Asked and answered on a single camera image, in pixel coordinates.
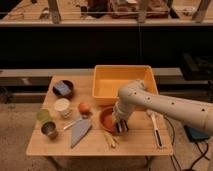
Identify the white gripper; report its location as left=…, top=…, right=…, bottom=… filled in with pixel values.
left=112, top=101, right=133, bottom=133

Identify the red bowl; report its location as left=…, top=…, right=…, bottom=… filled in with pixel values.
left=99, top=106, right=127, bottom=135

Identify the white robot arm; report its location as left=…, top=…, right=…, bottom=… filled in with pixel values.
left=112, top=80, right=213, bottom=135

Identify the grey trowel spatula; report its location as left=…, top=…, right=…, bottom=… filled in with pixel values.
left=63, top=116, right=92, bottom=148

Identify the orange ball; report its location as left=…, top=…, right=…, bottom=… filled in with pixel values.
left=78, top=102, right=90, bottom=114

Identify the yellow plastic bin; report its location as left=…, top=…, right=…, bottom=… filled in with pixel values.
left=92, top=65, right=158, bottom=106

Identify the wooden table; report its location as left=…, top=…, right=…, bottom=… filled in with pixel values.
left=26, top=76, right=173, bottom=157

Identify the white cup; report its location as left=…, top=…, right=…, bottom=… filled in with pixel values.
left=54, top=98, right=71, bottom=118

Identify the blue sponge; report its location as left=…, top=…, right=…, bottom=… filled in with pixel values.
left=55, top=81, right=70, bottom=96

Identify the blue floor box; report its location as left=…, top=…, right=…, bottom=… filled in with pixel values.
left=184, top=126, right=210, bottom=142

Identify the metal cup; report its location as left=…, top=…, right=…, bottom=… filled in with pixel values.
left=41, top=122, right=58, bottom=139

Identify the green cup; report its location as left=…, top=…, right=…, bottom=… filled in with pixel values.
left=36, top=109, right=52, bottom=124

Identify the black cable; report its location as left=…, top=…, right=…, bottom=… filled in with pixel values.
left=163, top=116, right=213, bottom=171

